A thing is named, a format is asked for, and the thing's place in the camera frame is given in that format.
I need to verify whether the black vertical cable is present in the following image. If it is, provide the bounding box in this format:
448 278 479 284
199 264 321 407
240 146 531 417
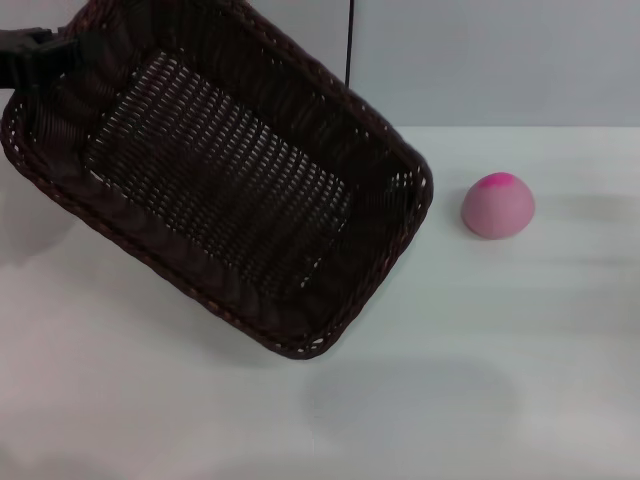
343 0 356 87

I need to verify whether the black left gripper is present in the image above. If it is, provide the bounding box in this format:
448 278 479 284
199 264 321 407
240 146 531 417
0 27 85 92

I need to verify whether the dark brown woven basket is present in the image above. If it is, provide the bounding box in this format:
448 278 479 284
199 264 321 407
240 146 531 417
0 0 435 362

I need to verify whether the pink peach-shaped toy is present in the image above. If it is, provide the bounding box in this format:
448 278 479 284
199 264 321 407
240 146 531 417
461 171 537 240

